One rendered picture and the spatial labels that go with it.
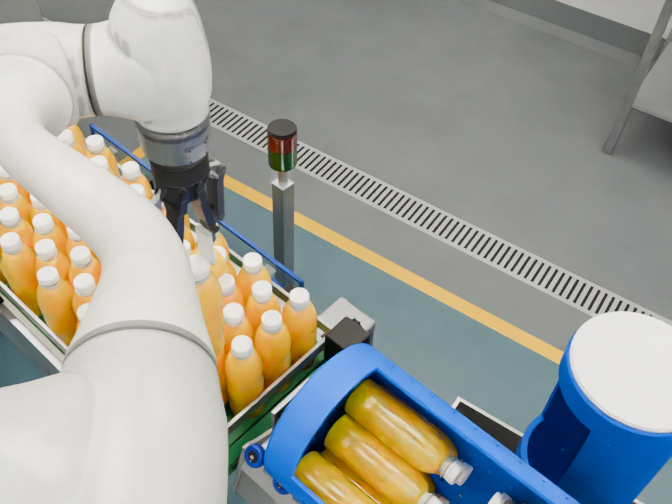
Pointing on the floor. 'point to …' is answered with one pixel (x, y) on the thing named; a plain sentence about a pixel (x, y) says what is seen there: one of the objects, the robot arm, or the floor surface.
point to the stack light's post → (283, 223)
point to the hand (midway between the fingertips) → (194, 253)
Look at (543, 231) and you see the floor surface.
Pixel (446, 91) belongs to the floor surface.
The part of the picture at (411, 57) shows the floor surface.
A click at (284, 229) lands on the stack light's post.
